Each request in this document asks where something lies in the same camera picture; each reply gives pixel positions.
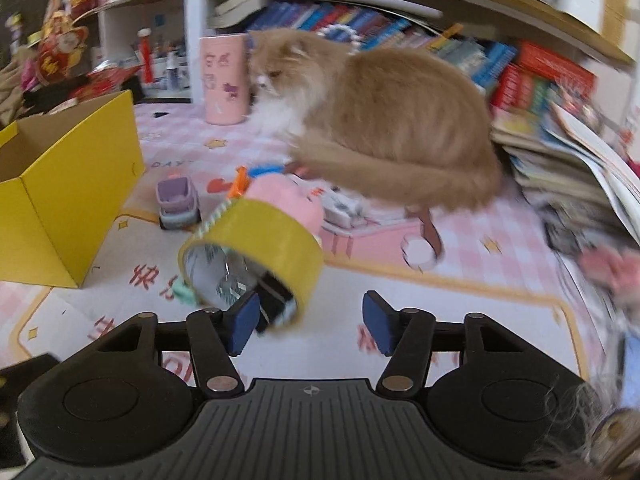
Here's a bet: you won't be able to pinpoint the red gift packets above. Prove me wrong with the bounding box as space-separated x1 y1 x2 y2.
70 65 146 101

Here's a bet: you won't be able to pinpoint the brown strap with white pompom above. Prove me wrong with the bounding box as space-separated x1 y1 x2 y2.
400 205 446 268

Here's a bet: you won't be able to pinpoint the stack of magazines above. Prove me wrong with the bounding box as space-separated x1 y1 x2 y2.
490 100 640 261

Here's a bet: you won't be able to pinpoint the person's hair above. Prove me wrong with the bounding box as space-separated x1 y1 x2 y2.
525 375 640 480

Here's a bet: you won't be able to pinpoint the white bead bag handle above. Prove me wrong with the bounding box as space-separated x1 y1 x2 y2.
317 22 363 53

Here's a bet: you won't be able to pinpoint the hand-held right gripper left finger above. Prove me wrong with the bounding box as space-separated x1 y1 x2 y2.
90 290 261 393

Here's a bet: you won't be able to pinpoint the pink blurred object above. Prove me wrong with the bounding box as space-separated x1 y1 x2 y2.
580 250 640 301

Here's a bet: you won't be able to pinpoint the white small toy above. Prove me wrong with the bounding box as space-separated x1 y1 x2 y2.
320 190 371 228

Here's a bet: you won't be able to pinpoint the brown cloth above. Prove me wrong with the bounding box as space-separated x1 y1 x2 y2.
0 65 31 126

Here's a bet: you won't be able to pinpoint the lying white books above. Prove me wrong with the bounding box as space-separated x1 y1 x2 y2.
210 0 281 28

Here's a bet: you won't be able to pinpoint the pink plush toy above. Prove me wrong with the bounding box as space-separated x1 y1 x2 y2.
245 174 326 246

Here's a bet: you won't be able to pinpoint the red yellow patterned bag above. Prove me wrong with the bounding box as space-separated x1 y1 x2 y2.
30 0 101 86

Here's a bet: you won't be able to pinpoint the blue toy piece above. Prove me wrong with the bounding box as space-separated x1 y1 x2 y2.
247 160 288 178

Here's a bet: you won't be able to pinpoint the yellow cardboard box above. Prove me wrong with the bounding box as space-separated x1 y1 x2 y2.
0 90 147 289

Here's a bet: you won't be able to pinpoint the mint green small object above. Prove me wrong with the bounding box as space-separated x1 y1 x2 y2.
172 282 201 308

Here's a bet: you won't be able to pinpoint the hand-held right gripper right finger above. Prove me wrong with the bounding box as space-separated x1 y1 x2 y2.
362 290 551 393

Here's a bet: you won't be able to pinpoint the purple toy truck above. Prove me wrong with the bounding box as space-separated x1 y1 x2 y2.
156 172 202 231

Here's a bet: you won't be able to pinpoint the black small object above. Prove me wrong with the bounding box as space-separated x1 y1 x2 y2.
255 272 296 333

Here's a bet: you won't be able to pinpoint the green white twisted cord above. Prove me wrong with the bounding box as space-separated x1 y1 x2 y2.
195 200 236 241

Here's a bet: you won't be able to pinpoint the row of colourful books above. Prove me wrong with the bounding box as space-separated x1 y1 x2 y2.
245 2 601 126

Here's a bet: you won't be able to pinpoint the white shelf unit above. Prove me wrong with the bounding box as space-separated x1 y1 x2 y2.
97 0 211 103

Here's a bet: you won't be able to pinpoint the pink printed tumbler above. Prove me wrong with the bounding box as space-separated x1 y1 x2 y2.
200 33 251 125

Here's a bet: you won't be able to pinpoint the yellow tape roll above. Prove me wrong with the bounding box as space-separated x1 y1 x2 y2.
178 199 325 333

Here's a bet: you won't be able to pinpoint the orange hair clip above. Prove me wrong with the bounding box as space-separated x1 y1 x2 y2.
226 167 251 200

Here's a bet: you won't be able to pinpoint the orange fluffy cat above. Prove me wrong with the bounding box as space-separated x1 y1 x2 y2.
246 27 505 211

